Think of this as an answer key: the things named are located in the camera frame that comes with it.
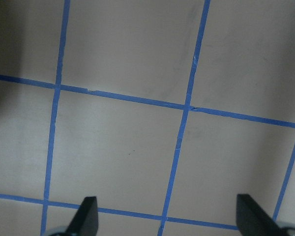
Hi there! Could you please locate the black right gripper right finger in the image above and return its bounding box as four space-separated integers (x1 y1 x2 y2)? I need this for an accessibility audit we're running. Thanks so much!
236 194 288 236

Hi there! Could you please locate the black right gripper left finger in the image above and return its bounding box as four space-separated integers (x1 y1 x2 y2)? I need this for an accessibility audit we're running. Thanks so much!
65 196 99 236

